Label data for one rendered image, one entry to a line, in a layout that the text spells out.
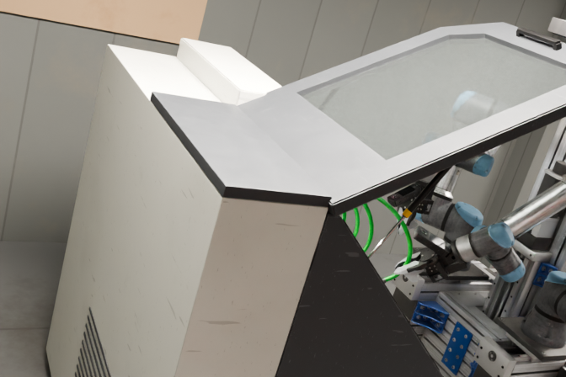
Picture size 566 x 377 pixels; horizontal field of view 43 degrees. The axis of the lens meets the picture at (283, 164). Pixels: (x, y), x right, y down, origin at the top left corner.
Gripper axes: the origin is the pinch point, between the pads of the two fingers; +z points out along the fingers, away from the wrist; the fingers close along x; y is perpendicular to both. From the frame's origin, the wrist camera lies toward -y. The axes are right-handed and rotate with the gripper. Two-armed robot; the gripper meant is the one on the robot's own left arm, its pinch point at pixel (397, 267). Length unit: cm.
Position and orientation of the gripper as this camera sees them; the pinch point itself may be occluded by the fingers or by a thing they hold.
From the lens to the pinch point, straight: 226.6
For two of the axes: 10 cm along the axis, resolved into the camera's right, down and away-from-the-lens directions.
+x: 2.6, -4.5, 8.6
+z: -8.1, 3.9, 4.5
